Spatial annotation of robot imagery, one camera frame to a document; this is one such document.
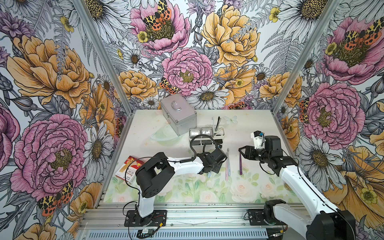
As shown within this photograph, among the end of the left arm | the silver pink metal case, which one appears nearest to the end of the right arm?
the end of the left arm

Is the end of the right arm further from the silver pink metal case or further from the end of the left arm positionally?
the silver pink metal case

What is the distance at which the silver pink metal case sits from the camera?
3.26ft
